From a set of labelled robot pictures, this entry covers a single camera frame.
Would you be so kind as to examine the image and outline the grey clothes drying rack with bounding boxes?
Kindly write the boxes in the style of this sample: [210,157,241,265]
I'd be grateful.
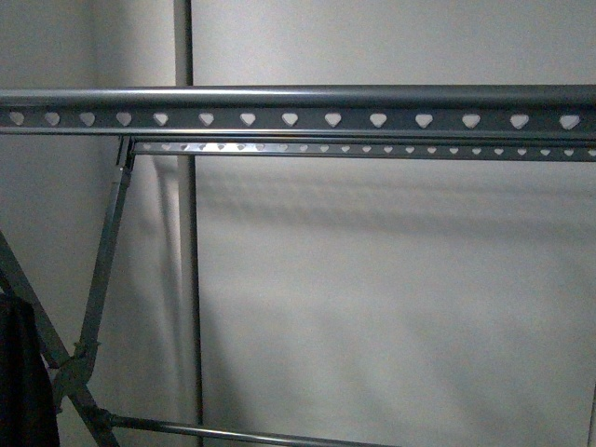
[1,85,595,446]

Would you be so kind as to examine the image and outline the dark hanging garment at left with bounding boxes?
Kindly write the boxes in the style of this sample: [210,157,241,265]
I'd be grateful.
[1,293,61,446]

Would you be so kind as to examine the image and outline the grey vertical wall pipe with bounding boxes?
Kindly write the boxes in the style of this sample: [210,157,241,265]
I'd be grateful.
[173,1,204,425]

